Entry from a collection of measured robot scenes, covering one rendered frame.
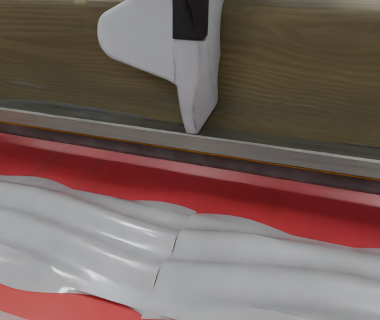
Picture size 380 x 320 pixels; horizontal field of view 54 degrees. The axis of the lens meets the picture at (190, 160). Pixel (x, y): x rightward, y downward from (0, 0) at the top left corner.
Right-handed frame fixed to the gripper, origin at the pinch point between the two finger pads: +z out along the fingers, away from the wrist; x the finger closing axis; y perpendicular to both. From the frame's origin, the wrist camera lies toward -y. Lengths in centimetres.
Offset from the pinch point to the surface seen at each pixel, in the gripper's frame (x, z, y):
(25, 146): 0.7, 5.3, 14.5
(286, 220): 3.3, 5.3, -4.7
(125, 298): 10.7, 5.1, 1.0
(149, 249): 8.0, 4.9, 1.2
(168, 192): 2.9, 5.3, 2.2
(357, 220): 2.1, 5.3, -8.3
